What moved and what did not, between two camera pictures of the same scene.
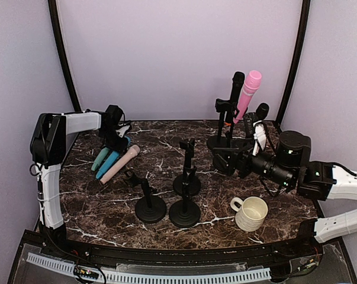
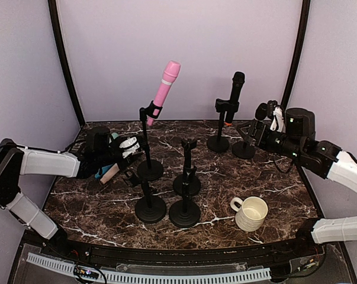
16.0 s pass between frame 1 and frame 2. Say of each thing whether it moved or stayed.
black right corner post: stayed
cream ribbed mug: stayed
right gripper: moved
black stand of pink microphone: moved
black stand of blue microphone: stayed
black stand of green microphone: stayed
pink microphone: moved
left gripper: moved
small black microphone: stayed
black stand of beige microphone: stayed
